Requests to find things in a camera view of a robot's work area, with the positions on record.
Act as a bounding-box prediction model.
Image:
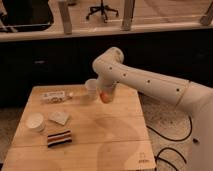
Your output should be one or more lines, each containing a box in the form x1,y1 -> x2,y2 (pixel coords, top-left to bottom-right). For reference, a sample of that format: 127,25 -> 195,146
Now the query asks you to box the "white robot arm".
92,47 -> 213,171

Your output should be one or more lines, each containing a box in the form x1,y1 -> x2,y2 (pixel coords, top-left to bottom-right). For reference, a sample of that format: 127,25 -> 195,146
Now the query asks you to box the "wooden post right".
199,1 -> 213,26

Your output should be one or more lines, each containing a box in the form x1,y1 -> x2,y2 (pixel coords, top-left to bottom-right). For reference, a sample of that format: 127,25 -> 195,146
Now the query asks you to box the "clear plastic cup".
84,78 -> 98,100

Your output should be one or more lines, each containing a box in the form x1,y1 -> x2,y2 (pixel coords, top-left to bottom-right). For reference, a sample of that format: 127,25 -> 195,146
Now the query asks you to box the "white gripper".
97,77 -> 117,102

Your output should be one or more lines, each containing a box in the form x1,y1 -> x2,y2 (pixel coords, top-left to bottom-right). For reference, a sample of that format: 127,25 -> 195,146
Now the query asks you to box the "wooden post left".
58,0 -> 72,34

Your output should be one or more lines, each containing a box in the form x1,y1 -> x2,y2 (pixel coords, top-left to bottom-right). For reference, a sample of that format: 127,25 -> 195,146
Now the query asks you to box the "red yellow apple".
100,92 -> 110,103

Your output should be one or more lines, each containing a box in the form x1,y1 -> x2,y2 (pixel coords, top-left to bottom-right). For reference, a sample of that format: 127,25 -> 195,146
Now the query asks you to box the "wooden post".
58,0 -> 72,34
122,0 -> 135,31
199,1 -> 213,26

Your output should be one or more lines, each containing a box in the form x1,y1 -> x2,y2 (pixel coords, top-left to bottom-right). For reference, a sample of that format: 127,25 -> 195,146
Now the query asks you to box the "black office chair base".
86,0 -> 119,23

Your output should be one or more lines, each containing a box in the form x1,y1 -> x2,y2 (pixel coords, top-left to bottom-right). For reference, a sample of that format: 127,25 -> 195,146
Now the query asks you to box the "dark cabinet upper left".
0,0 -> 54,32

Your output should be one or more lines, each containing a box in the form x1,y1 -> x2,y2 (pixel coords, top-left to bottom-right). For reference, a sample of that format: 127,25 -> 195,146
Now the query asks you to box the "wooden post middle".
122,0 -> 135,31

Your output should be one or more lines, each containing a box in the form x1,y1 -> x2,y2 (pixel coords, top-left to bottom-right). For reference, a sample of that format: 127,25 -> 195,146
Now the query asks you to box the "white snack package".
42,91 -> 74,103

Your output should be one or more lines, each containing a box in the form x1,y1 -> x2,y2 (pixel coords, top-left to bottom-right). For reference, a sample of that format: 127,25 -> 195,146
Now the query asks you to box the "black floor cable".
146,114 -> 194,171

